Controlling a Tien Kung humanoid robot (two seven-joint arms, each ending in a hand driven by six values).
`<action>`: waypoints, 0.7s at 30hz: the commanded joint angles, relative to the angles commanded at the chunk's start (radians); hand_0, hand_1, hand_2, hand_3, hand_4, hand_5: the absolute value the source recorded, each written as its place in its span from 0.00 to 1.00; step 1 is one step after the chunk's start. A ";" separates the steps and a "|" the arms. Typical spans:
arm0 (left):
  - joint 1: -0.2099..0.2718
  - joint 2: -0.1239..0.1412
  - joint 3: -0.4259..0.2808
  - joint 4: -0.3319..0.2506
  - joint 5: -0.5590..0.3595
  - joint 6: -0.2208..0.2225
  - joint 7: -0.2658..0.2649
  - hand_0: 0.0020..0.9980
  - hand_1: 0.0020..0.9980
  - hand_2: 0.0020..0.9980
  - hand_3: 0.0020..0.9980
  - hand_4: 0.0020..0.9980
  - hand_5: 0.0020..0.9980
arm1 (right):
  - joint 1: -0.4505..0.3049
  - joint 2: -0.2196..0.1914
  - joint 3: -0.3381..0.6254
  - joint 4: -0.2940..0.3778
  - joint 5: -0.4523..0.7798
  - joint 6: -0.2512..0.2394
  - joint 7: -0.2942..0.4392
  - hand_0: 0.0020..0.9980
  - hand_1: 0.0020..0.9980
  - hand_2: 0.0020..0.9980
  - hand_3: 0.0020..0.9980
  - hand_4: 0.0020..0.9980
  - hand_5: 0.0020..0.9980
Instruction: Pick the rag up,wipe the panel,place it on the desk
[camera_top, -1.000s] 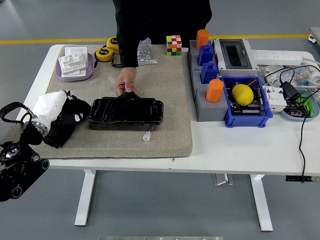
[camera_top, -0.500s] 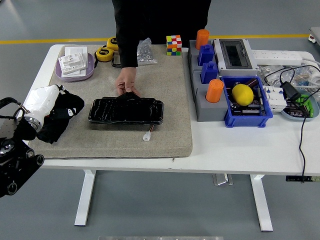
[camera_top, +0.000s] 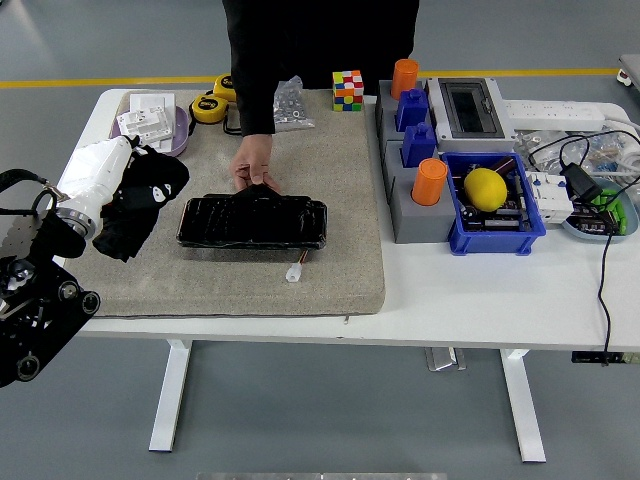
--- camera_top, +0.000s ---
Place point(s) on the person's right hand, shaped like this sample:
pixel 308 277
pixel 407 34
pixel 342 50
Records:
pixel 254 157

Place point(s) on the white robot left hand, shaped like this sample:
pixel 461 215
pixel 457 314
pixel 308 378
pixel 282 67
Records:
pixel 97 175

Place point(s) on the black rag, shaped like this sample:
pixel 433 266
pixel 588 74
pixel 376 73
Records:
pixel 150 185

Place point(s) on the black glossy panel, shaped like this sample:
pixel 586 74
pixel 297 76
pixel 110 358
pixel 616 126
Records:
pixel 255 222

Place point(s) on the person's right forearm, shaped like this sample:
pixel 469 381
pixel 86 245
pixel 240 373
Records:
pixel 255 105

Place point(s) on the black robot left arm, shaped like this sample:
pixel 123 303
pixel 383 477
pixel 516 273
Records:
pixel 30 310

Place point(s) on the clear bag of nuts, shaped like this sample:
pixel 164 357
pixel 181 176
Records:
pixel 292 107

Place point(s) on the yellow tape measure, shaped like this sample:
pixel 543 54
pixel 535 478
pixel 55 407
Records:
pixel 206 109
pixel 225 85

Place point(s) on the white socket plate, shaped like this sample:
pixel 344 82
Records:
pixel 145 125

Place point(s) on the purple tray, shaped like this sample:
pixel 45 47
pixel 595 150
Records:
pixel 181 145

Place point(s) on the white cover plate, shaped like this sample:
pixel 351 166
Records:
pixel 179 127

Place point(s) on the colourful puzzle cube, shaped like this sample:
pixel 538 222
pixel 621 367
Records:
pixel 347 92

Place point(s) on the grey-brown mat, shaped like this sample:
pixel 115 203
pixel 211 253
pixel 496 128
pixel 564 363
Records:
pixel 225 285

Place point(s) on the grey holder block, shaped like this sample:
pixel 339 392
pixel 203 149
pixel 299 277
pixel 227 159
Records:
pixel 386 115
pixel 422 225

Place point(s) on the person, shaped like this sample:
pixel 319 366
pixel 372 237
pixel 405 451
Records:
pixel 325 35

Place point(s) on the blue block with knob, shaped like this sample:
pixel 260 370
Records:
pixel 419 145
pixel 412 110

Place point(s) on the orange cylinder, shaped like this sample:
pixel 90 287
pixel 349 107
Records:
pixel 429 182
pixel 404 77

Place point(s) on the grey distribution box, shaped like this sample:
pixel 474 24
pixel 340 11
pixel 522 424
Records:
pixel 470 135

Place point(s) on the yellow lemon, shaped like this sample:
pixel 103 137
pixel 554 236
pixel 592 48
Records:
pixel 485 189

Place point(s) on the white table leg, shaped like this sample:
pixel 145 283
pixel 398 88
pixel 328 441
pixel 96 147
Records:
pixel 170 400
pixel 522 405

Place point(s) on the brown cylindrical capacitor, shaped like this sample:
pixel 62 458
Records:
pixel 502 165

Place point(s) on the blue plastic bin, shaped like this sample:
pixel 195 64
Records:
pixel 492 242

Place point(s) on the dark circuit board parts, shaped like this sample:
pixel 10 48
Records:
pixel 500 220

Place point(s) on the silver floor plate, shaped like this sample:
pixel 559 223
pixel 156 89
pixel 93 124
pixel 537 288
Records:
pixel 445 360

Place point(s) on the clear bag of washers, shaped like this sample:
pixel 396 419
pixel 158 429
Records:
pixel 535 145

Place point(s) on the white circuit breaker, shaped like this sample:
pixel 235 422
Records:
pixel 547 197

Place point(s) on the white power strip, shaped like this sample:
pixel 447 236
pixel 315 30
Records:
pixel 550 116

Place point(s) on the brown electronic modules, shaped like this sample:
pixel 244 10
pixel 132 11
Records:
pixel 592 220

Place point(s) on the clear bag of small parts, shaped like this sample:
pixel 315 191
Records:
pixel 607 150

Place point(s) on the green plastic parts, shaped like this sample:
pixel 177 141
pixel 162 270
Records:
pixel 617 210

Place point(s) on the light blue dish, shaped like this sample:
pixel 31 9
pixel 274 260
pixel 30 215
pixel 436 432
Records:
pixel 630 215

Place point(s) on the black table control box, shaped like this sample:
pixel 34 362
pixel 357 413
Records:
pixel 590 357

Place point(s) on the white flat switch plate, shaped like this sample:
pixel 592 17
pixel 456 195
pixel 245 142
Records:
pixel 152 101

